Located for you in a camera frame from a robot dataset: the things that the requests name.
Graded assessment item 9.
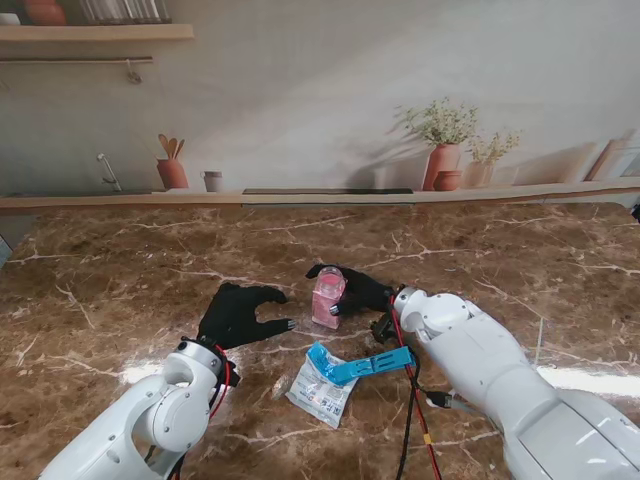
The printed kitchen backdrop banner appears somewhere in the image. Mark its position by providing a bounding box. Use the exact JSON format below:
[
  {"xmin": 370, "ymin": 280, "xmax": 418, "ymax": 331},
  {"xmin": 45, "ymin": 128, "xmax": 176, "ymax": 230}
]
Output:
[{"xmin": 0, "ymin": 0, "xmax": 640, "ymax": 216}]

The clear bottle with pink seasoning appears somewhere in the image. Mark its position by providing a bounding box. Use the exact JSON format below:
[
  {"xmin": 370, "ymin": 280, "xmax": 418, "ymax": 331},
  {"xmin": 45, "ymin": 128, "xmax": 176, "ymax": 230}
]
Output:
[{"xmin": 310, "ymin": 266, "xmax": 349, "ymax": 331}]

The red black left arm cable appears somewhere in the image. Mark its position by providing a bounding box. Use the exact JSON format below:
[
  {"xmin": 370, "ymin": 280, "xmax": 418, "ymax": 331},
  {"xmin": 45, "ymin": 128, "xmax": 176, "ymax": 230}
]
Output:
[{"xmin": 144, "ymin": 344, "xmax": 239, "ymax": 480}]

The blue plastic bag clip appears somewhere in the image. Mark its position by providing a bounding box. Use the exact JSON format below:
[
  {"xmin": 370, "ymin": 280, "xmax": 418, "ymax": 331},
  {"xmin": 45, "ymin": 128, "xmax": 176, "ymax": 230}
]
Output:
[{"xmin": 327, "ymin": 347, "xmax": 416, "ymax": 386}]

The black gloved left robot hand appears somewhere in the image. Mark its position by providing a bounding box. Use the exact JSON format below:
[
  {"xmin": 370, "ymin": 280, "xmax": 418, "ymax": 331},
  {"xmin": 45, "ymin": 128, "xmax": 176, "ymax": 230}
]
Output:
[{"xmin": 197, "ymin": 282, "xmax": 296, "ymax": 351}]

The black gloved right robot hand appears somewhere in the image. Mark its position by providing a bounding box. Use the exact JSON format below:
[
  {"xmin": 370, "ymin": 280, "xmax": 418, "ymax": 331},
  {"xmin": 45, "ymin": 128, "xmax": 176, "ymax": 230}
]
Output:
[{"xmin": 305, "ymin": 264, "xmax": 396, "ymax": 317}]

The white blue seasoning refill bag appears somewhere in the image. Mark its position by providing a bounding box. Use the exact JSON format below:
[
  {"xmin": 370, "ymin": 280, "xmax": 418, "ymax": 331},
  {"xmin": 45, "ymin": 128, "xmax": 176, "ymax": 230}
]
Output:
[{"xmin": 284, "ymin": 340, "xmax": 360, "ymax": 430}]

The red black right arm cable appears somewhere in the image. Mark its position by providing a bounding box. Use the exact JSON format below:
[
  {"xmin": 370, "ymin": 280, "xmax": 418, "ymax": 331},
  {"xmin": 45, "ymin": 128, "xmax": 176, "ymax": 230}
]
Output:
[{"xmin": 387, "ymin": 294, "xmax": 469, "ymax": 480}]

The red black arm cable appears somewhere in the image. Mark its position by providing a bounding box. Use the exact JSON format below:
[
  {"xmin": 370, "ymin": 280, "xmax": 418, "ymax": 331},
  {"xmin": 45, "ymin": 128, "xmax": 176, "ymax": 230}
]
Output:
[
  {"xmin": 144, "ymin": 344, "xmax": 239, "ymax": 480},
  {"xmin": 387, "ymin": 294, "xmax": 469, "ymax": 480}
]

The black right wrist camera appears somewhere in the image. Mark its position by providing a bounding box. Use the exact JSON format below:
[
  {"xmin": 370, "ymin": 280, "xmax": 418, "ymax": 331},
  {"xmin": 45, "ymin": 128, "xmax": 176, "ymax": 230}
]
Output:
[{"xmin": 369, "ymin": 313, "xmax": 399, "ymax": 345}]

